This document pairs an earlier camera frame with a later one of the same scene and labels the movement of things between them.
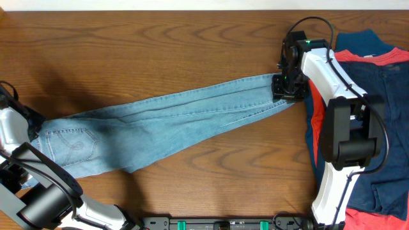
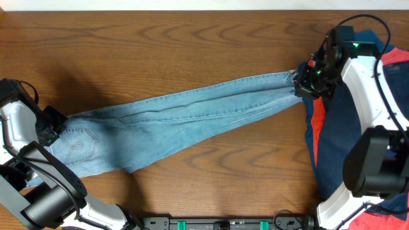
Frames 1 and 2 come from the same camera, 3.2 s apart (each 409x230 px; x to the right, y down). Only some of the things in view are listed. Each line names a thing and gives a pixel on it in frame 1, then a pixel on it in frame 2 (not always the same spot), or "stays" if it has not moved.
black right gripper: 278,93 → 304,89
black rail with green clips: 195,223 stays
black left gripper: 39,118 → 62,120
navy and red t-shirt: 381,69 stays
